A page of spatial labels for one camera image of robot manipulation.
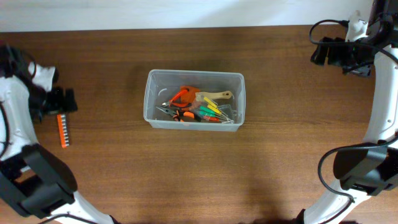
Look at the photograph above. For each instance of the clear case of screwdrivers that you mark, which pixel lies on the clear case of screwdrivers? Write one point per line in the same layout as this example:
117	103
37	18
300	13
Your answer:
208	109

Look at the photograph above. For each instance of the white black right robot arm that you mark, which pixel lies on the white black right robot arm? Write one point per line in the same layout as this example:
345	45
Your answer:
354	174

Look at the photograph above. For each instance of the orange black needle-nose pliers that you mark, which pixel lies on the orange black needle-nose pliers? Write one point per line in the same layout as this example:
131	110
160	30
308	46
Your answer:
179	115

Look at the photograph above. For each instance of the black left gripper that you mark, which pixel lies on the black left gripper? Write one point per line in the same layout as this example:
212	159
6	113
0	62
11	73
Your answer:
55	101

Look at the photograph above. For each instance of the orange socket bit rail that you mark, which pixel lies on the orange socket bit rail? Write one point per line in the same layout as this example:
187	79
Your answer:
63	130

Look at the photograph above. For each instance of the red black side cutters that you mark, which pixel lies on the red black side cutters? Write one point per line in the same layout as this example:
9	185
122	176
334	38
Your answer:
174	103

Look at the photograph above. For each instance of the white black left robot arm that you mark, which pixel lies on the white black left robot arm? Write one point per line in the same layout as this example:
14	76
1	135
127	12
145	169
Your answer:
34	182

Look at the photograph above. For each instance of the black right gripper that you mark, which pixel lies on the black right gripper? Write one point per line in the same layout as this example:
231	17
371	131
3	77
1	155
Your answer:
337	55

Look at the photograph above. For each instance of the orange scraper wooden handle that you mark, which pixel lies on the orange scraper wooden handle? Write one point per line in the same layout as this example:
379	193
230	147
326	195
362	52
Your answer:
192	92

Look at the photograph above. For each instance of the clear plastic container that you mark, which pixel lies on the clear plastic container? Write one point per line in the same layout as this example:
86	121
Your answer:
163	85

